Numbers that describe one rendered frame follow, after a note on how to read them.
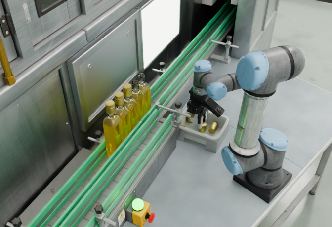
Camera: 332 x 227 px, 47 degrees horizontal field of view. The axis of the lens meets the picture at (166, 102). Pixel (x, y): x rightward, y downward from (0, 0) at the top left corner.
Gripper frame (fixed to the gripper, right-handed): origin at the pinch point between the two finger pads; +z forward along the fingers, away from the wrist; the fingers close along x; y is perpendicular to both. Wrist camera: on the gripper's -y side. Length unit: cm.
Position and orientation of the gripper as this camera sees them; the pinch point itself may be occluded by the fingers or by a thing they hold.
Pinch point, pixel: (202, 125)
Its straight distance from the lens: 186.9
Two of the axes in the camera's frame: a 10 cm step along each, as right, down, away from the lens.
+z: 0.0, 7.7, 6.4
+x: -4.8, 5.6, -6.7
